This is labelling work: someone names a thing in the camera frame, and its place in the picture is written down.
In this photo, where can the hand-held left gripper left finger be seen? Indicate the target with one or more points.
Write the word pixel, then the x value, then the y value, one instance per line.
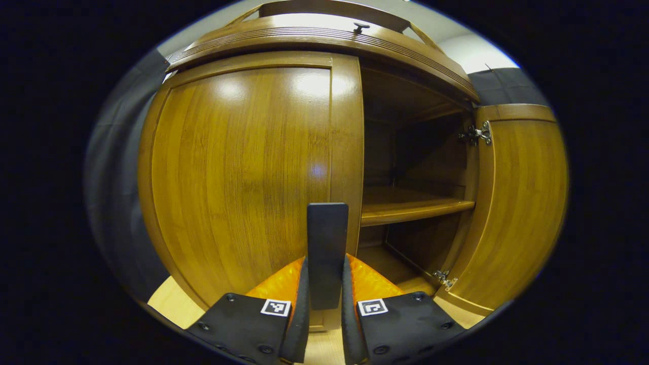
pixel 299 334

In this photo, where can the wooden double-door shoe cabinet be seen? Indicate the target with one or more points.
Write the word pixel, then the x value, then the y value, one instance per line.
pixel 284 23

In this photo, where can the wooden inner shelf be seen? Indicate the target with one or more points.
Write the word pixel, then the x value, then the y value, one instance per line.
pixel 405 208

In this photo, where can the wooden cabinet door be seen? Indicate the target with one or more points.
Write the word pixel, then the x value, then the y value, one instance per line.
pixel 228 177
pixel 517 203

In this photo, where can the metal door hinge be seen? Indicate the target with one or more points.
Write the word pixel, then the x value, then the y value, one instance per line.
pixel 444 279
pixel 477 134

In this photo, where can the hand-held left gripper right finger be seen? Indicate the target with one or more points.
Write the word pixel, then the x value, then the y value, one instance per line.
pixel 350 334

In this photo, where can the black round knob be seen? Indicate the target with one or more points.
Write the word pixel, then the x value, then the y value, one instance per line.
pixel 361 27

